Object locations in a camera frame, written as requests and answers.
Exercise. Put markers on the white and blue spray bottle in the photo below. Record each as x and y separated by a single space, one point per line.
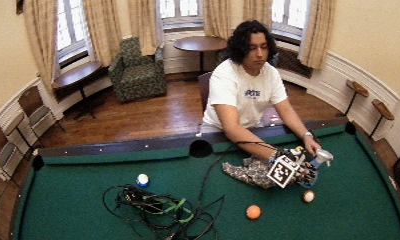
322 156

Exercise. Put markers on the silver wristwatch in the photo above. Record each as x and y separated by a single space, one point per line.
306 134

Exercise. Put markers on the white cube with black markers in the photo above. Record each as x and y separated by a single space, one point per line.
281 171

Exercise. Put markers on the patterned grey cloth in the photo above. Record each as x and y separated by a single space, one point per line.
248 171

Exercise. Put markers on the orange billiard ball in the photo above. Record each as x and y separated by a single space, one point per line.
253 212

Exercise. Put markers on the person in white t-shirt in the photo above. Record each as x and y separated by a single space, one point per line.
241 90

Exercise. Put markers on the dark radiator grille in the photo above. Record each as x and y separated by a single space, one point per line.
293 61

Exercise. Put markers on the dark purple chair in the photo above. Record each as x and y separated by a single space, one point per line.
204 88

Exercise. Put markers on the blue and white billiard ball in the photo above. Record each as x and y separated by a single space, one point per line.
143 180

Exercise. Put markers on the round wooden table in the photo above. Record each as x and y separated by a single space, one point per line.
200 43

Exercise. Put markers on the green patterned armchair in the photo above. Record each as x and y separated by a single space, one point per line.
137 75

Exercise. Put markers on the dark wooden side table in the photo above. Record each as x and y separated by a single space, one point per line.
75 75

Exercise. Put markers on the group of beige curtains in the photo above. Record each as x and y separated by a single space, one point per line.
100 30

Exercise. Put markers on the wooden chair with grey seat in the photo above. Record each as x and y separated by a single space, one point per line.
35 106
1 146

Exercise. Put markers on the window with white frame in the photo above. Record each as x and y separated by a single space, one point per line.
71 26
180 11
288 16

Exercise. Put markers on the pool table wooden rail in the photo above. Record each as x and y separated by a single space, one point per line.
120 148

